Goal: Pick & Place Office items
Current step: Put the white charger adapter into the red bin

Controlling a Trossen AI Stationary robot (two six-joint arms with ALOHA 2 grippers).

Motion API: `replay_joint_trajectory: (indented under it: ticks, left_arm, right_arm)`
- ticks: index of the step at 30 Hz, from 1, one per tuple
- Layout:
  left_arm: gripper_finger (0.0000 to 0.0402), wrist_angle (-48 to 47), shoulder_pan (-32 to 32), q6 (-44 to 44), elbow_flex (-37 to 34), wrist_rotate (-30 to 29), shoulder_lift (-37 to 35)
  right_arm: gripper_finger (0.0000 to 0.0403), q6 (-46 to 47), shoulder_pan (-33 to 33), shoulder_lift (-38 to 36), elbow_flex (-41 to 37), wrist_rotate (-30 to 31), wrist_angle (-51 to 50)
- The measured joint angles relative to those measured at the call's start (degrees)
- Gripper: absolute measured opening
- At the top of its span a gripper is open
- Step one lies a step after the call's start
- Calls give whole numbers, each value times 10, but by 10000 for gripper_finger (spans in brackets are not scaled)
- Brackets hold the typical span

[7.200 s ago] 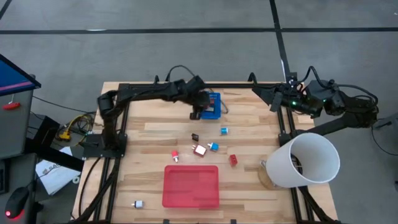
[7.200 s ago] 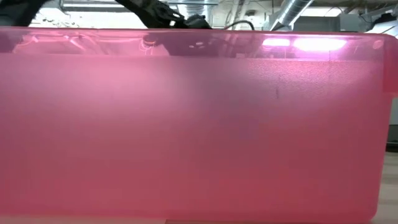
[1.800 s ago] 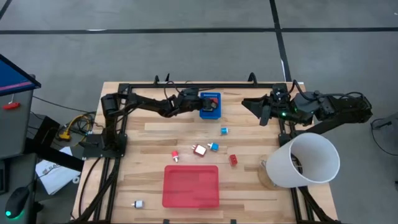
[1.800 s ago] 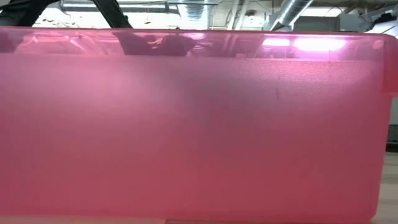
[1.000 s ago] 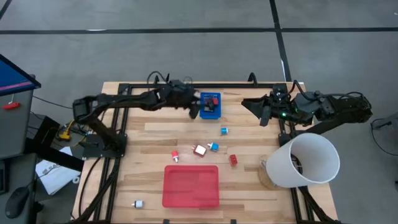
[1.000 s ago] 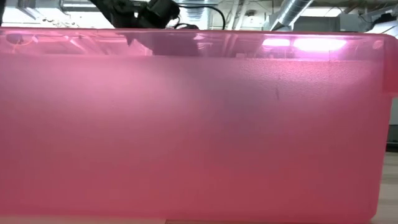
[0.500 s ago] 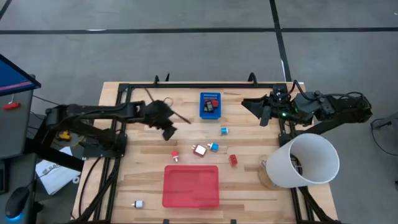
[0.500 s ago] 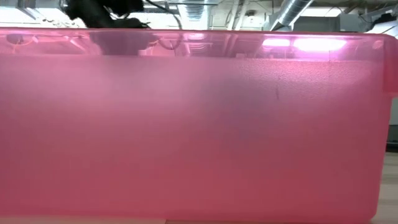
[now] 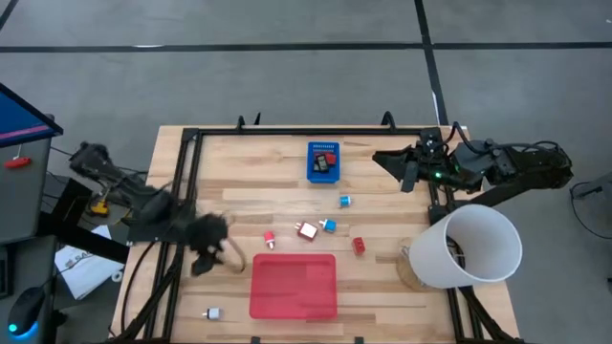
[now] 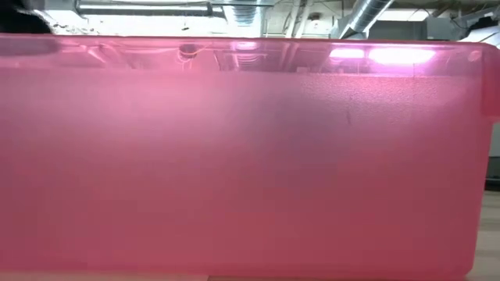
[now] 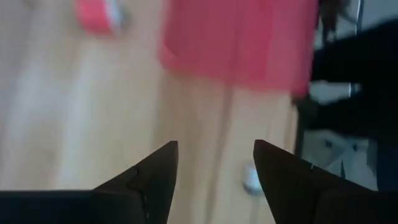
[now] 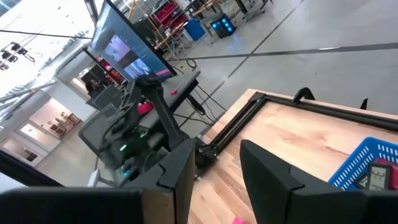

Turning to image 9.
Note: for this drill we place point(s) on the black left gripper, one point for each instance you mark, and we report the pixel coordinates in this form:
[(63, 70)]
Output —
[(208, 234)]

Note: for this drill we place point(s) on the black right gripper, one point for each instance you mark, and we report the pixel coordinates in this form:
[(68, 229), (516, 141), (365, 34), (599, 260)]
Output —
[(437, 165)]

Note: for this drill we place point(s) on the blue plug adapter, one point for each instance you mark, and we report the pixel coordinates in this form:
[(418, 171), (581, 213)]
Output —
[(328, 225), (345, 201)]

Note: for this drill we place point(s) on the red white plug adapter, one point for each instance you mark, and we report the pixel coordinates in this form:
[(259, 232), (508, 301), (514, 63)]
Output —
[(269, 239)]

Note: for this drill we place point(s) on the red translucent plastic tray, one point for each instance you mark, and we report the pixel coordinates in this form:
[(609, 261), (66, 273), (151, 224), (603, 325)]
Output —
[(291, 286)]

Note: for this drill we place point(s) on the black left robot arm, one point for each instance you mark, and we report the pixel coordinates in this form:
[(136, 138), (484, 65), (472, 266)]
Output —
[(95, 162)]

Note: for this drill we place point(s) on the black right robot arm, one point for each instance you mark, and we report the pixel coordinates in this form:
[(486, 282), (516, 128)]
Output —
[(526, 165)]

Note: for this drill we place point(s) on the red rectangular office item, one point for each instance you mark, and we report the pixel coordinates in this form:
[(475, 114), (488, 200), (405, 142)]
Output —
[(331, 158)]

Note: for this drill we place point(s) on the black rectangular office item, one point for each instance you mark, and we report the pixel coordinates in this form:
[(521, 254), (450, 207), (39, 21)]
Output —
[(320, 163)]

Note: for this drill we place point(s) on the blue plastic basket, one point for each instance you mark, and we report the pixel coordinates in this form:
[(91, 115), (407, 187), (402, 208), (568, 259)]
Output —
[(322, 178)]

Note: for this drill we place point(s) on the red plastic block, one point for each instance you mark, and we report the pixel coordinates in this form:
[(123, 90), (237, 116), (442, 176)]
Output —
[(358, 246)]

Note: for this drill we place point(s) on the red square charger with prongs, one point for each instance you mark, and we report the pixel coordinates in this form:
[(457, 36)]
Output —
[(307, 231)]

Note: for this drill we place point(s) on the small yellow tool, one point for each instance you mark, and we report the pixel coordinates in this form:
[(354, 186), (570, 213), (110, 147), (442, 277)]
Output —
[(99, 208)]

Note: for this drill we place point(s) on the black desk leg bar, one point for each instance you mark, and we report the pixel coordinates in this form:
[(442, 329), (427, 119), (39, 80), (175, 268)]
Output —
[(86, 241)]

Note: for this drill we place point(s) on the white printed paper sheet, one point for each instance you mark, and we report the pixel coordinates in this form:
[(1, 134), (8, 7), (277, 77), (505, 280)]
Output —
[(81, 272)]

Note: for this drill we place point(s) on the black equipment box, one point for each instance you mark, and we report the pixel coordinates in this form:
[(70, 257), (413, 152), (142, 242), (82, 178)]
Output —
[(67, 198)]

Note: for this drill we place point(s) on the black computer mouse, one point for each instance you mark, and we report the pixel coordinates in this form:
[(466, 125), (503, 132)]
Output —
[(26, 308)]

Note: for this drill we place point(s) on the grey metal cabinet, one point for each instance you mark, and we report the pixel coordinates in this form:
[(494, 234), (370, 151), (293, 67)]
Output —
[(24, 200)]

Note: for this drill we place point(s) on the large flat screen monitor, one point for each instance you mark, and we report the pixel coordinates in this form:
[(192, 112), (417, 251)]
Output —
[(19, 119)]

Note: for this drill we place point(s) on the black arched frame clip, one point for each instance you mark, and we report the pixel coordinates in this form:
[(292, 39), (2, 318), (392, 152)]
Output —
[(388, 114)]

